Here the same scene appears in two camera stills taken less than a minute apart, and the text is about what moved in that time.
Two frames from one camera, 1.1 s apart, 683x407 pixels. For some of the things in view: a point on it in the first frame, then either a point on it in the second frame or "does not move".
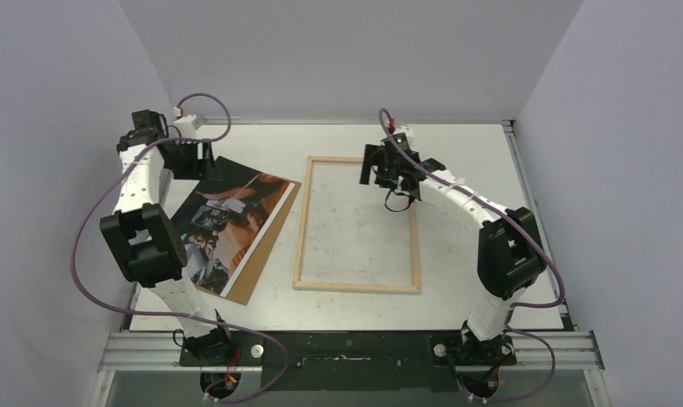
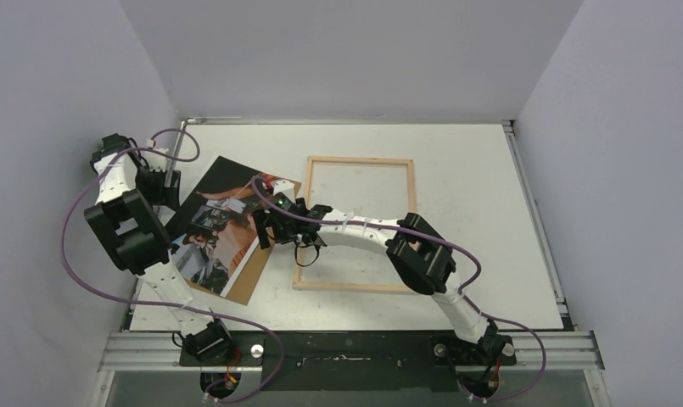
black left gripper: [194, 171] -> [165, 196]
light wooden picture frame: [391, 288] does not move
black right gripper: [377, 164] -> [271, 225]
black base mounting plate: [349, 361] does not move
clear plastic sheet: [353, 237] does not move
